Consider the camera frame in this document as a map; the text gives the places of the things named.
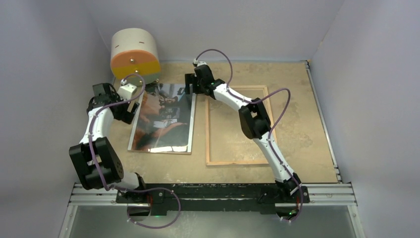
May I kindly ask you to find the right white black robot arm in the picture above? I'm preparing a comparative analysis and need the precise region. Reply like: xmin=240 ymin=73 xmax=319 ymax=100
xmin=184 ymin=61 xmax=303 ymax=202

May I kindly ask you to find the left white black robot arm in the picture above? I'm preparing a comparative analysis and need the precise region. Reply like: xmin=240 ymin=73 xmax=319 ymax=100
xmin=69 ymin=83 xmax=148 ymax=203

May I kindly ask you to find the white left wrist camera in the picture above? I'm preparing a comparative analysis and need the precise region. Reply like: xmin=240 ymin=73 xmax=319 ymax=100
xmin=117 ymin=83 xmax=137 ymax=101

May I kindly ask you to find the round cabinet with coloured drawers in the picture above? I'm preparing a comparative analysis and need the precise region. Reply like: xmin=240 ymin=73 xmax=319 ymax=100
xmin=110 ymin=28 xmax=161 ymax=84

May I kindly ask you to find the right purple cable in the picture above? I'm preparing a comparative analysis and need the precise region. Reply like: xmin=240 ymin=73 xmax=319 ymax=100
xmin=193 ymin=49 xmax=305 ymax=224

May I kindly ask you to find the glossy photo print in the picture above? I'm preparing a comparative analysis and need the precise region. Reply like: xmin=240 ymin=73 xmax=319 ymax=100
xmin=128 ymin=83 xmax=196 ymax=154

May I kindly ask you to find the white wooden picture frame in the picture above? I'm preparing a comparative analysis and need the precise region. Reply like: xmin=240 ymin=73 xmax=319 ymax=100
xmin=205 ymin=98 xmax=268 ymax=166

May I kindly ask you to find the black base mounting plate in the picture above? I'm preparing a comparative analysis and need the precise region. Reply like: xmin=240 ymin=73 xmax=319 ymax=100
xmin=116 ymin=183 xmax=310 ymax=217

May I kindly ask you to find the aluminium rail frame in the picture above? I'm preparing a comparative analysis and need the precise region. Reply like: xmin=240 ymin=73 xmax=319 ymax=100
xmin=65 ymin=183 xmax=365 ymax=238

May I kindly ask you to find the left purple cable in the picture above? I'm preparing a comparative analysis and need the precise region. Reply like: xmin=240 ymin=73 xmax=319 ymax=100
xmin=87 ymin=73 xmax=181 ymax=230

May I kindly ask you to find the purple cable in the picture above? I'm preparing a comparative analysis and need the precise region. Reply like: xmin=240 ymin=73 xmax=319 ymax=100
xmin=87 ymin=73 xmax=181 ymax=230
xmin=193 ymin=49 xmax=305 ymax=224

